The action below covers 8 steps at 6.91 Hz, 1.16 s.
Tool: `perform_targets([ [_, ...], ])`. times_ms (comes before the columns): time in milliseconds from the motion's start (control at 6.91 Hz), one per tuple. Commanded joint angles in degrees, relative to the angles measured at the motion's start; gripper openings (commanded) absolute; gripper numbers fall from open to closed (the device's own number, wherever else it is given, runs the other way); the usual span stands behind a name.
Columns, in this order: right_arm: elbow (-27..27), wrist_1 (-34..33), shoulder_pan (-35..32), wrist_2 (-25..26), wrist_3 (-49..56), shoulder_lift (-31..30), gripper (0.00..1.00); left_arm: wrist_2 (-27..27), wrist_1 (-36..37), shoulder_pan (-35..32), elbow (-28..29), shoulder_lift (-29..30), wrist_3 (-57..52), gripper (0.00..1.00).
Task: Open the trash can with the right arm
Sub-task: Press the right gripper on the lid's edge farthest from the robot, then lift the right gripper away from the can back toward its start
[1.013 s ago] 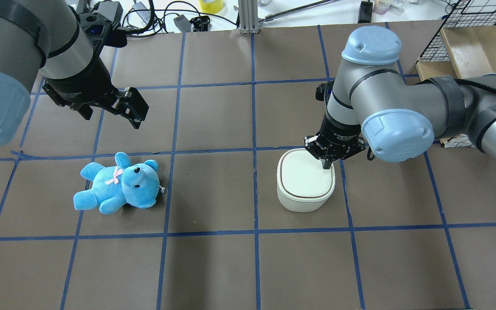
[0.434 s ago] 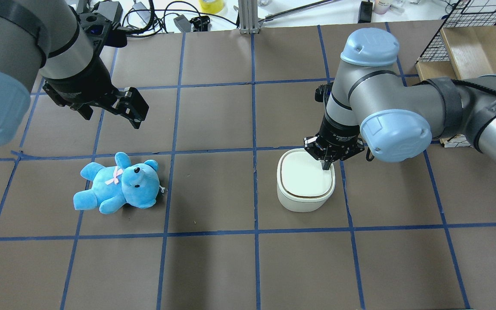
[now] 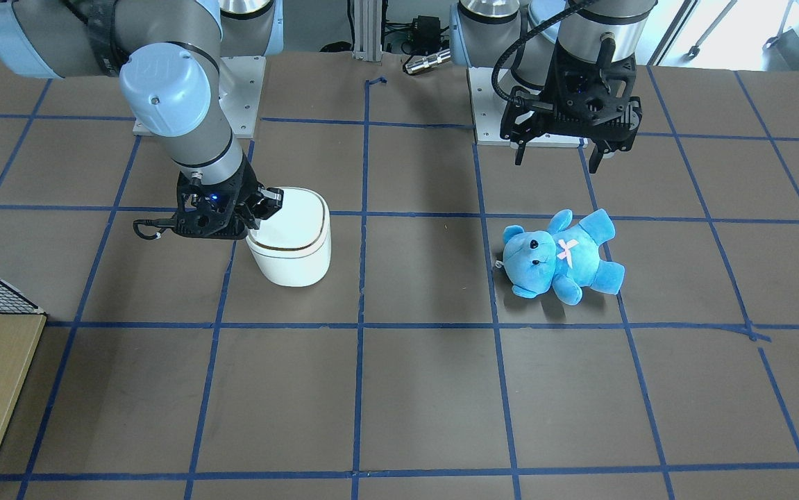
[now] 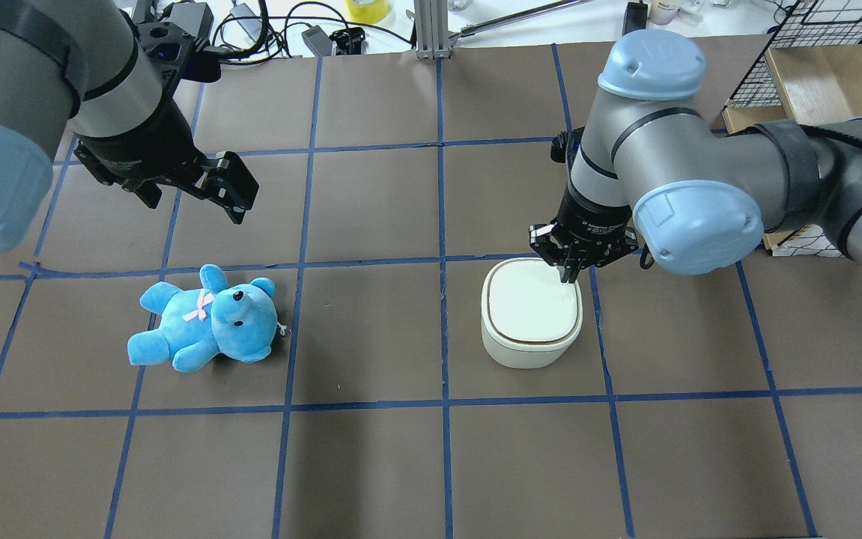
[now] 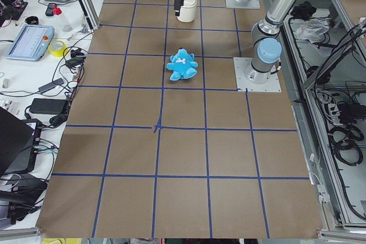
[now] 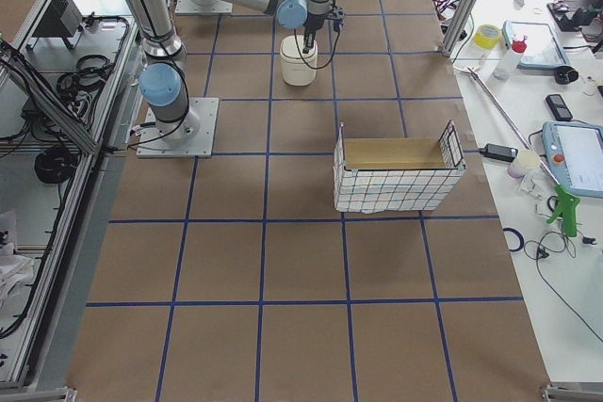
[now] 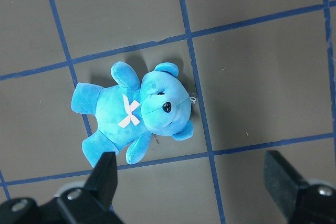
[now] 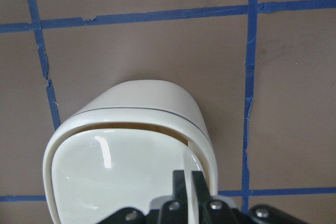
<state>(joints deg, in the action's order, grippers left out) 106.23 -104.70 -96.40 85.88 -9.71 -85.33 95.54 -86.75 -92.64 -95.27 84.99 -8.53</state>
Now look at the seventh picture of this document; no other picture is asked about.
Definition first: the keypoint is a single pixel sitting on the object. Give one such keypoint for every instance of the blue plush teddy bear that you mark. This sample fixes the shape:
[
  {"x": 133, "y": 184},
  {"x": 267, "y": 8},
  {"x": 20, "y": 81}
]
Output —
[{"x": 129, "y": 113}]

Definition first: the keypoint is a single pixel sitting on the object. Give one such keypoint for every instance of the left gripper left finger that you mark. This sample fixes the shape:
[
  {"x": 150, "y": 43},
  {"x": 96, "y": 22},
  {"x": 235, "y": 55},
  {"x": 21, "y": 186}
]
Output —
[{"x": 91, "y": 202}]

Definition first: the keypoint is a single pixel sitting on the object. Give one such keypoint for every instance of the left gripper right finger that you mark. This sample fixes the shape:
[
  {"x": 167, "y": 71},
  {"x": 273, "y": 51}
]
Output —
[{"x": 300, "y": 200}]

